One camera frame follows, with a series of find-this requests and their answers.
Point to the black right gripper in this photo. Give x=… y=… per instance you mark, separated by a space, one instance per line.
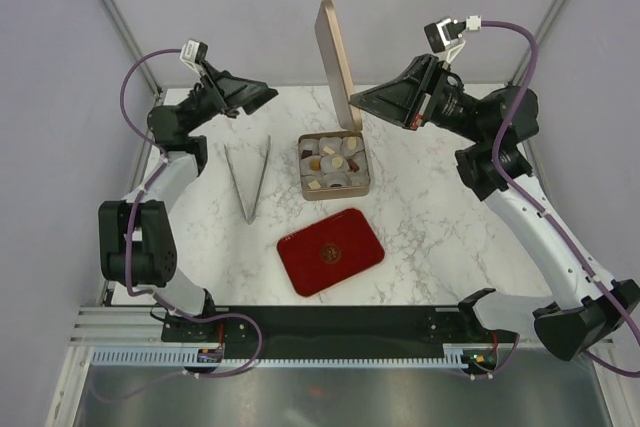
x=410 y=98

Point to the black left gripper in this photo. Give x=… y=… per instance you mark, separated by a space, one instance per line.
x=219 y=86

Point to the brown square chocolate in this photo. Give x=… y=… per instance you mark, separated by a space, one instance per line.
x=353 y=166

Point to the gold chocolate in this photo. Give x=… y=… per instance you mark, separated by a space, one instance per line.
x=315 y=165

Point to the gold tin lid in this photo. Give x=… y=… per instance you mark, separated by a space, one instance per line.
x=336 y=66

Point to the metal tongs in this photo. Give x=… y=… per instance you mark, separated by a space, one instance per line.
x=248 y=164

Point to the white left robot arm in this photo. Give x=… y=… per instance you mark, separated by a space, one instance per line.
x=137 y=246

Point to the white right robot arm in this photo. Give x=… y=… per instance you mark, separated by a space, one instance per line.
x=587 y=303

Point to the gold square tin box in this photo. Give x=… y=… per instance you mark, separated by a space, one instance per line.
x=358 y=184

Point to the red rectangular tray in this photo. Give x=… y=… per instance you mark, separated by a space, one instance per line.
x=329 y=252

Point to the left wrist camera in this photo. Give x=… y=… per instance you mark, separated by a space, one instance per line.
x=193 y=54

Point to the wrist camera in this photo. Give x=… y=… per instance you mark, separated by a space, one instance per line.
x=446 y=37
x=193 y=54

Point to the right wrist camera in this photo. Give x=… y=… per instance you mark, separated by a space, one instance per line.
x=446 y=37

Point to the left aluminium frame post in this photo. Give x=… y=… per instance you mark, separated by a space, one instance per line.
x=121 y=28

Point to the aluminium frame post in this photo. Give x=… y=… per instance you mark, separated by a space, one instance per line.
x=121 y=28
x=552 y=17

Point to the right aluminium frame post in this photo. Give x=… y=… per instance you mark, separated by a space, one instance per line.
x=552 y=17

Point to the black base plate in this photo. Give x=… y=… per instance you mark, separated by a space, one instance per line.
x=338 y=331

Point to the white slotted cable duct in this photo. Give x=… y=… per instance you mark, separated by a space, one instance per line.
x=192 y=357

